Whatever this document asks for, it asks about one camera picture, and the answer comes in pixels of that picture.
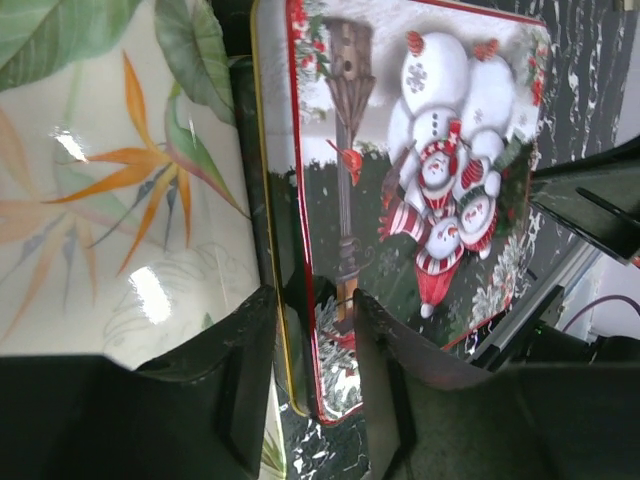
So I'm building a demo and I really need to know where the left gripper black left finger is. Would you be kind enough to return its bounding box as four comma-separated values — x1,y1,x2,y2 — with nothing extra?
1,286,277,479

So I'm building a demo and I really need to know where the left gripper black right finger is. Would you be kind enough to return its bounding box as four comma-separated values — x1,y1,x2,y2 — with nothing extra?
354,291,639,479

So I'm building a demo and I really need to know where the gold tin lid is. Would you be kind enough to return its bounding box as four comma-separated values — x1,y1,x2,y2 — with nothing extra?
251,1,550,425

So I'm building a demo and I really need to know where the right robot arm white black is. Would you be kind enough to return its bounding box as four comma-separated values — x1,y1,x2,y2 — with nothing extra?
469,138,639,371

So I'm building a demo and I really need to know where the floral patterned serving tray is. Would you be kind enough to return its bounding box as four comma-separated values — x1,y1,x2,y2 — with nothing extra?
1,1,286,479

